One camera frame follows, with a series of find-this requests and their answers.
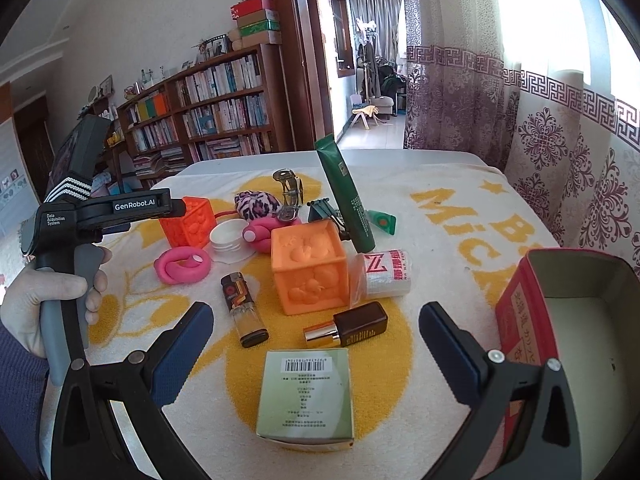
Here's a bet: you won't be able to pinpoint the pink silicone knot ring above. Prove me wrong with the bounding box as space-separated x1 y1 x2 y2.
153 246 214 287

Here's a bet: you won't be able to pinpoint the red-orange studded soft cube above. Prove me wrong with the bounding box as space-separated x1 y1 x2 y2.
160 196 217 248

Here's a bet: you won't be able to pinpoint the white plastic lid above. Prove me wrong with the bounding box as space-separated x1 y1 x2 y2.
208 219 255 264

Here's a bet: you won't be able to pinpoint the pink black leopard scrunchie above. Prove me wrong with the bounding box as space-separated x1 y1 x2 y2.
234 191 282 221

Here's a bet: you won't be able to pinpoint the pink silicone toy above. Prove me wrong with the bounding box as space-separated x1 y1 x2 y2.
242 217 302 255

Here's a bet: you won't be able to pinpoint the black amber lighter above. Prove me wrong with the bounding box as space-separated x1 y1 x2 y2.
220 272 269 348

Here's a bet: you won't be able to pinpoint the green white carton box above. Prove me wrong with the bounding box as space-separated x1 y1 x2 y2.
256 348 355 452

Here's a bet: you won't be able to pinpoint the metal eyelash curler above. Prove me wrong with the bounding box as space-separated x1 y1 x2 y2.
272 169 304 223

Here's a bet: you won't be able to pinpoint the brown gold perfume bottle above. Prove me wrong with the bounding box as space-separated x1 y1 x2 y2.
303 301 388 349

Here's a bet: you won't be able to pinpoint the orange embossed soft cube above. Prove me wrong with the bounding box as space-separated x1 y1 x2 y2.
270 219 349 315

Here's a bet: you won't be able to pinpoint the green binder clip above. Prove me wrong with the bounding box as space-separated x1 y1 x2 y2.
307 197 350 240

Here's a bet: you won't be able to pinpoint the blue sleeve forearm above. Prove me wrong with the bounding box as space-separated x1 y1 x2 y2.
1 326 49 477

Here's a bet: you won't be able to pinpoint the left gloved hand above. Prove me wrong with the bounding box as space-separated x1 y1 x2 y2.
1 264 107 359

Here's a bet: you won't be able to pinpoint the wooden bookshelf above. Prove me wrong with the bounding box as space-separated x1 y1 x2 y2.
96 44 294 188

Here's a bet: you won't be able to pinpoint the white yellow cartoon towel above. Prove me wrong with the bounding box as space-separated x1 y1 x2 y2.
88 165 553 479

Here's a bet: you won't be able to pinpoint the small green white tube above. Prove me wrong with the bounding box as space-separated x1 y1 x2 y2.
366 209 397 235

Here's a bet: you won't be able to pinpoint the stacked coloured boxes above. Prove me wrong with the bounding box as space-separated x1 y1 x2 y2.
228 0 282 51

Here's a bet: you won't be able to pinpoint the dark green cosmetic tube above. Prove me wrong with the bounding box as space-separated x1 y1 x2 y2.
314 136 375 254

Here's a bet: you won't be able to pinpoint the small wooden stool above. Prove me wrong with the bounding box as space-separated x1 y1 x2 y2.
350 104 380 130

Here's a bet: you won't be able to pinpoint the purple patterned curtain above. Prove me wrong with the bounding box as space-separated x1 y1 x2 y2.
404 0 639 266

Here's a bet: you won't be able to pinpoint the wooden door frame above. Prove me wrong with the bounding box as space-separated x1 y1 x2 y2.
274 0 333 151

